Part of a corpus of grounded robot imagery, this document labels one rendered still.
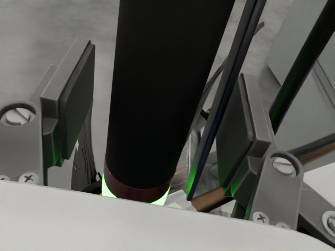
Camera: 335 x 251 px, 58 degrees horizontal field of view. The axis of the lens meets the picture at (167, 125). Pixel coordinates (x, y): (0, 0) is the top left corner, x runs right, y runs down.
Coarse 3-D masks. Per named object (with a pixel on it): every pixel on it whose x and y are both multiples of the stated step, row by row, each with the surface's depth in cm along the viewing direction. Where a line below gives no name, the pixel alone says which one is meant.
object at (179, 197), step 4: (176, 192) 22; (180, 192) 22; (168, 196) 22; (172, 196) 22; (176, 196) 22; (180, 196) 22; (184, 196) 22; (168, 200) 22; (172, 200) 22; (176, 200) 22; (180, 200) 22; (184, 200) 22; (164, 204) 21; (168, 204) 22; (180, 204) 22; (184, 204) 22; (188, 204) 22; (184, 208) 22; (188, 208) 22; (192, 208) 22
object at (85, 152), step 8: (88, 112) 64; (88, 120) 61; (88, 128) 59; (80, 136) 67; (88, 136) 57; (80, 144) 65; (88, 144) 56; (80, 152) 64; (88, 152) 56; (80, 160) 63; (88, 160) 54; (72, 168) 71; (80, 168) 64; (88, 168) 55; (72, 176) 71; (80, 176) 64; (88, 176) 55; (72, 184) 71; (80, 184) 65; (88, 184) 56
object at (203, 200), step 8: (320, 152) 29; (328, 152) 30; (304, 160) 28; (312, 160) 29; (208, 192) 23; (216, 192) 23; (192, 200) 22; (200, 200) 22; (208, 200) 22; (216, 200) 23; (224, 200) 23; (200, 208) 22; (208, 208) 22
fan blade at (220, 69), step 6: (258, 24) 42; (264, 24) 39; (258, 30) 39; (222, 66) 40; (216, 72) 43; (216, 78) 40; (210, 84) 40; (204, 90) 40; (204, 96) 44; (204, 102) 54; (198, 108) 47; (198, 114) 53; (192, 126) 52; (186, 138) 51
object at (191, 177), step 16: (256, 0) 8; (256, 16) 9; (240, 32) 9; (240, 48) 9; (240, 64) 10; (224, 80) 11; (224, 96) 11; (224, 112) 11; (208, 128) 12; (208, 144) 12; (192, 176) 14; (192, 192) 15
